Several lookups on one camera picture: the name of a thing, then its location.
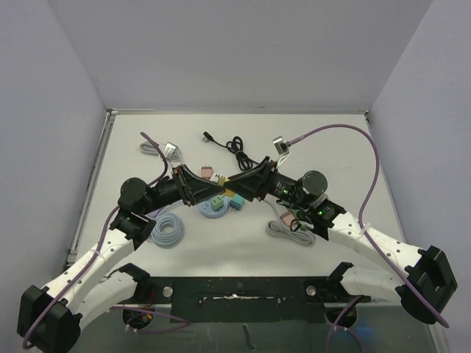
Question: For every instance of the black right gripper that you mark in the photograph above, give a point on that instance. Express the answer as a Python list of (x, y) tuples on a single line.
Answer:
[(266, 179)]

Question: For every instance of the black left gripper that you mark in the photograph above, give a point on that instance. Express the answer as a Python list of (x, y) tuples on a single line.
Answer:
[(192, 188)]

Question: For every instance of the mint green charger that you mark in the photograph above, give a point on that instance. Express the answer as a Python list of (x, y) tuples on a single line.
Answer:
[(217, 203)]

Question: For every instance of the yellow charger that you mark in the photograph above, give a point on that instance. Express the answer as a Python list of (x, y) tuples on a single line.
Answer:
[(227, 192)]

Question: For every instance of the teal charger dark base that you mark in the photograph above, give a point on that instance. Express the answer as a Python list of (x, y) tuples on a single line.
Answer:
[(236, 202)]

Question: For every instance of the small pink charger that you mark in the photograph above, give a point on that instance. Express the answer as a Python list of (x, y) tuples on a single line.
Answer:
[(288, 219)]

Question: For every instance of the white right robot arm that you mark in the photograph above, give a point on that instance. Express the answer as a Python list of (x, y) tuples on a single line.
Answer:
[(426, 281)]

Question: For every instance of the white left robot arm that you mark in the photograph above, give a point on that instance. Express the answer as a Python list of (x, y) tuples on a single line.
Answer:
[(51, 318)]

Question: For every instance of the pink charger near strip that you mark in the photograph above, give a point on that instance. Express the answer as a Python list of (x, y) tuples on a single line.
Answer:
[(206, 172)]

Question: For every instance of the round blue power socket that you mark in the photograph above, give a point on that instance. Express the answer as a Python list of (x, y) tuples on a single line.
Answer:
[(206, 209)]

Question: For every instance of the white USB power strip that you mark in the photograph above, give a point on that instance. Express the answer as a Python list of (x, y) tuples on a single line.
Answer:
[(217, 178)]

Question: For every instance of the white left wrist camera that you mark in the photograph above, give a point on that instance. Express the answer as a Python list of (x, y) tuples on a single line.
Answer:
[(171, 152)]

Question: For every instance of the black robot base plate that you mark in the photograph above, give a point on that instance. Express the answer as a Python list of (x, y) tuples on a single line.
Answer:
[(243, 299)]

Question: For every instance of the aluminium frame rail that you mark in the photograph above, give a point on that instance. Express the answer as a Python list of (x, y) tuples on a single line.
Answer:
[(41, 341)]

